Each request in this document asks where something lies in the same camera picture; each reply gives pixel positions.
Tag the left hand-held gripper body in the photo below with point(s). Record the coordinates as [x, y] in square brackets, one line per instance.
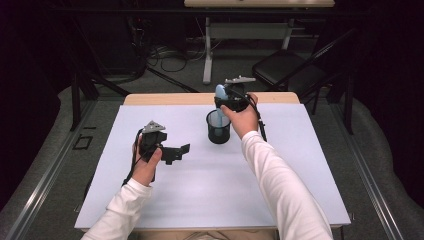
[153, 140]

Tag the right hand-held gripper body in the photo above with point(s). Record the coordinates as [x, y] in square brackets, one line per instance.
[238, 96]

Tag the light blue hairbrush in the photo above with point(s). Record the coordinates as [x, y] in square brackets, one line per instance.
[220, 91]

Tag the black mesh pen cup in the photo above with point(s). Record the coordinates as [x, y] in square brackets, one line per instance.
[213, 135]

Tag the person's right hand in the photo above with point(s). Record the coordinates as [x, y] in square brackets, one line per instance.
[245, 121]

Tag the person's left hand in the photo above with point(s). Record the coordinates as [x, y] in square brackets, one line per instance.
[145, 171]

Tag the light wooden table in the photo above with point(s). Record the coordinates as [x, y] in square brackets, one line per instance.
[166, 98]

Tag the white board mat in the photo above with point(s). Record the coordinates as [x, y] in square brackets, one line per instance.
[206, 193]

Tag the black folding chair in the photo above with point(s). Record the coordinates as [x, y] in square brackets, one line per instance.
[286, 68]

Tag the white desk with metal legs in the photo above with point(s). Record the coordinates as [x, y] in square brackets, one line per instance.
[246, 30]

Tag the black metal stand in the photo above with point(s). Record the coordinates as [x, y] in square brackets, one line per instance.
[348, 106]
[76, 100]

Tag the person's legs beige pants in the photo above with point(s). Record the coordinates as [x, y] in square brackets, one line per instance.
[206, 235]

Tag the black metal crossbar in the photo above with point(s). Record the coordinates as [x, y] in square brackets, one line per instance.
[133, 10]

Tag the metal floor rail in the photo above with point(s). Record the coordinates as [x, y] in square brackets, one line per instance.
[370, 180]
[40, 186]

